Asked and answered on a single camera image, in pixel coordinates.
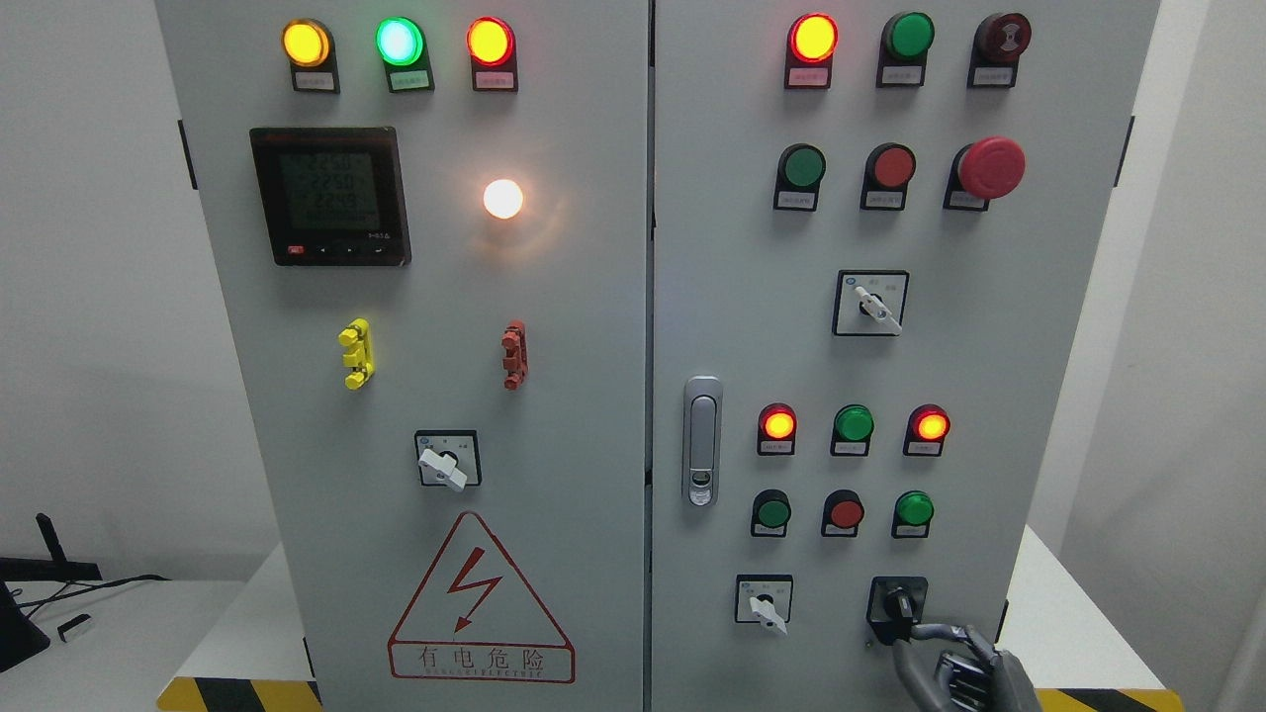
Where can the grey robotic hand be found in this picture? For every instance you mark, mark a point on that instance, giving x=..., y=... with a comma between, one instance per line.
x=991, y=680

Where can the black rotary knob switch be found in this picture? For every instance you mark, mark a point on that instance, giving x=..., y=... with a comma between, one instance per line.
x=894, y=606

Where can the white platform with hazard stripes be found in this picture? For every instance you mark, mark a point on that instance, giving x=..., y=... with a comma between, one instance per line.
x=255, y=658

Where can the green illuminated button lower right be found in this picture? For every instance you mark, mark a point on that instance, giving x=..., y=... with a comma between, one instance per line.
x=912, y=515

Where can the red push button lower row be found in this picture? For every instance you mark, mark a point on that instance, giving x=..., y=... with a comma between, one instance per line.
x=842, y=514

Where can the red push button row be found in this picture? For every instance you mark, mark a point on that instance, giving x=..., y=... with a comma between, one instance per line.
x=889, y=169
x=842, y=514

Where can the red indicator lower right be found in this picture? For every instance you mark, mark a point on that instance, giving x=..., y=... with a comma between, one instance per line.
x=926, y=431

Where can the green push button lower left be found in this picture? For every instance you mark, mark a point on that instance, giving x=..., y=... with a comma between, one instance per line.
x=770, y=514

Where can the green indicator lower middle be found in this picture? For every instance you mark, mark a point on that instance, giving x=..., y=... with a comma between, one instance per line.
x=852, y=431

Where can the red lit indicator lower left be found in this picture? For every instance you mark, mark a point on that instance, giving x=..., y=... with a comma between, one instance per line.
x=776, y=430

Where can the red lit indicator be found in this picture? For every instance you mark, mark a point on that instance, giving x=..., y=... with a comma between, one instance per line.
x=811, y=45
x=776, y=430

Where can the grey right cabinet door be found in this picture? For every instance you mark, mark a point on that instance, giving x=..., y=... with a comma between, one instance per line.
x=746, y=293

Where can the grey cabinet door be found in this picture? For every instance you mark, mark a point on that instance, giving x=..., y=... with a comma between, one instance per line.
x=562, y=458
x=746, y=293

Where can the red electric hazard warning sticker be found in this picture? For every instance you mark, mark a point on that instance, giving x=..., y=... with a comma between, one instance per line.
x=474, y=616

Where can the red emergency stop mushroom button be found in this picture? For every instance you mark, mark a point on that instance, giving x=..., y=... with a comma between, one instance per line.
x=987, y=169

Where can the red push button upper row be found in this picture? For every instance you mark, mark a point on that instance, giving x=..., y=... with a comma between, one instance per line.
x=889, y=169

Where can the green push button upper row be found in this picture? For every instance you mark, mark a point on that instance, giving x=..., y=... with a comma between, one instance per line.
x=800, y=170

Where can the red terminal clip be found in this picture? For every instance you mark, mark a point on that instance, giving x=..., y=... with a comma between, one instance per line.
x=514, y=360

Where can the dark red buzzer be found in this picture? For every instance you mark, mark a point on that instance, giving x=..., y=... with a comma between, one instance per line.
x=1000, y=40

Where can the green unlit indicator top right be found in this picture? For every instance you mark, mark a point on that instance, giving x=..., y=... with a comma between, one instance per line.
x=904, y=45

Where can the red lit indicator top right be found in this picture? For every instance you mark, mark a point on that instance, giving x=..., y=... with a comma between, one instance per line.
x=811, y=45

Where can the white glowing lamp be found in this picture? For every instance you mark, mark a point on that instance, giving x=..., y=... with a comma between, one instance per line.
x=503, y=199

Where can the yellow terminal clip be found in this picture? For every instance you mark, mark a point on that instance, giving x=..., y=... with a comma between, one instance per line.
x=358, y=353

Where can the grey left cabinet door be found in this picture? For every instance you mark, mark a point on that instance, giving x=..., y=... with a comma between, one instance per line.
x=562, y=458

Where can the red lit indicator left door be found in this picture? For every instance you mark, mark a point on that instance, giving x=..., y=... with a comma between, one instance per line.
x=492, y=49

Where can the black digital power meter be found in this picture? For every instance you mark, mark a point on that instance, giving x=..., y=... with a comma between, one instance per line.
x=332, y=196

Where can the green lit indicator light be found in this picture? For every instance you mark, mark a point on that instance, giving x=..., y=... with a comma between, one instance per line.
x=402, y=46

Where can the small white black usb stick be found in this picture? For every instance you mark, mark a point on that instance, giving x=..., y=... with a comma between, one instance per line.
x=74, y=627

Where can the yellow indicator light top left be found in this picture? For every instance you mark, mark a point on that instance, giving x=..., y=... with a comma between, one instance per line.
x=310, y=50

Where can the black device on left table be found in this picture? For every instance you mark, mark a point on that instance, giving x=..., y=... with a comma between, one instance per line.
x=56, y=568

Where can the black stand lower left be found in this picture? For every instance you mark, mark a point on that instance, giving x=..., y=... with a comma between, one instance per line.
x=20, y=638

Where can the lower white selector switch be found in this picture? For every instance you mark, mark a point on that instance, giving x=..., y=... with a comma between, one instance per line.
x=764, y=600

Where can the silver door latch handle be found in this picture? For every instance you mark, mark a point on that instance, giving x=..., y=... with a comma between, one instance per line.
x=702, y=420

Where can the upper right white selector switch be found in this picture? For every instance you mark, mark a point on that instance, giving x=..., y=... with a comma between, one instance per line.
x=870, y=303

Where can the left door white selector switch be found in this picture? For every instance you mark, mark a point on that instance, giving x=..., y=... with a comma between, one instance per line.
x=448, y=458

